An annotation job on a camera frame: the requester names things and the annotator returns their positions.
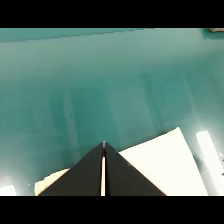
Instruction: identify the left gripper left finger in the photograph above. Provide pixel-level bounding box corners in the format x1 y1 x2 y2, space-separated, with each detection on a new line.
39 142 104 197

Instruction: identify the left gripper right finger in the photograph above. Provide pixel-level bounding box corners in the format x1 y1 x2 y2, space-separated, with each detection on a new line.
103 142 167 197

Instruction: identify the cream garment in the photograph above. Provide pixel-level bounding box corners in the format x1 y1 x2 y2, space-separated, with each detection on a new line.
34 126 210 197

